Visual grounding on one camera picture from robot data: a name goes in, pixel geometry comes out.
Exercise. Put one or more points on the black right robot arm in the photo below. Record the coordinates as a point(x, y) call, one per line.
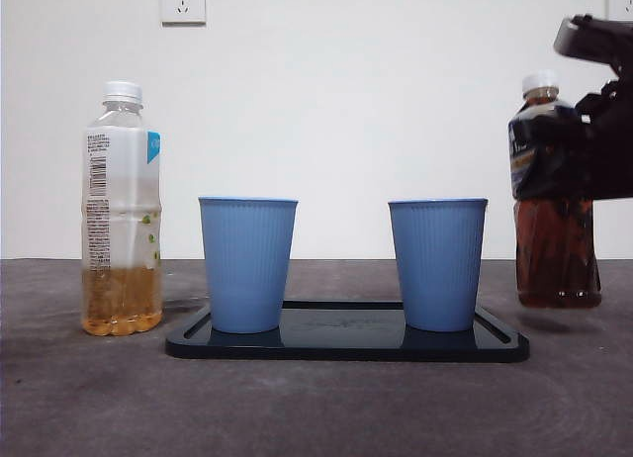
point(613, 145)

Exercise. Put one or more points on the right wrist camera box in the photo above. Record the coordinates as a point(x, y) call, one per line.
point(593, 39)

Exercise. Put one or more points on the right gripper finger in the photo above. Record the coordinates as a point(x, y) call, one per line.
point(564, 155)

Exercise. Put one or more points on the clear bottle with yellow tea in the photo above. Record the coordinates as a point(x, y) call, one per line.
point(121, 299)

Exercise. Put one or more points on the dark blue tray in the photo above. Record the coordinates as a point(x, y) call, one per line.
point(341, 340)

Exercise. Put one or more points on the blue ribbed cup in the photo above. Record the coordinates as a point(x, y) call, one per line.
point(437, 264)
point(247, 264)

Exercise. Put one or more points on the dark oolong tea bottle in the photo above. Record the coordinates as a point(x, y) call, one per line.
point(554, 254)

